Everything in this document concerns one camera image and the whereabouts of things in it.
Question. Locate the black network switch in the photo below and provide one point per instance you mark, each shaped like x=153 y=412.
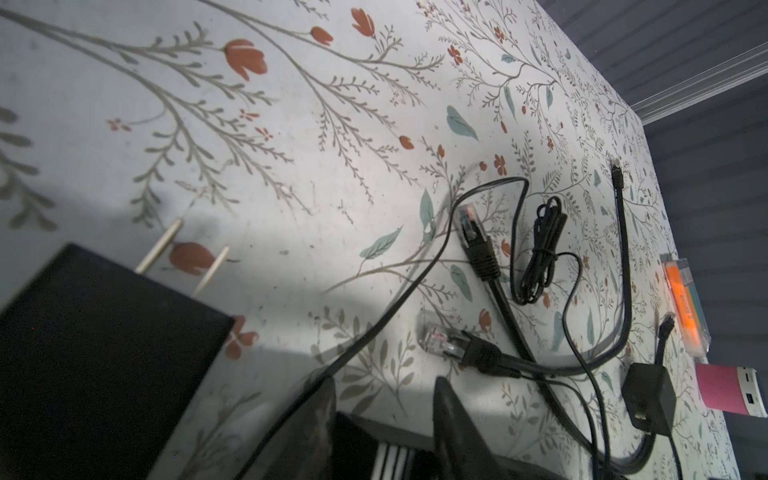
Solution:
x=365 y=449

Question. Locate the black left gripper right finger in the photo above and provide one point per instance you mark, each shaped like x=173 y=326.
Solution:
x=458 y=445

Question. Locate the small black power adapter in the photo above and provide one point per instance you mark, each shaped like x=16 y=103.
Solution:
x=650 y=398

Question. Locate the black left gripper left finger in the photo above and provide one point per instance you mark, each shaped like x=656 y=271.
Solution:
x=303 y=447

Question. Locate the pink power bank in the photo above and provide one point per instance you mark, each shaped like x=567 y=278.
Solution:
x=731 y=389

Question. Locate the coloured marker pack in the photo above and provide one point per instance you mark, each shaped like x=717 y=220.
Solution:
x=688 y=306

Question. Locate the black power adapter with prongs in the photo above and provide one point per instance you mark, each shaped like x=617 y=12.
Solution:
x=98 y=365

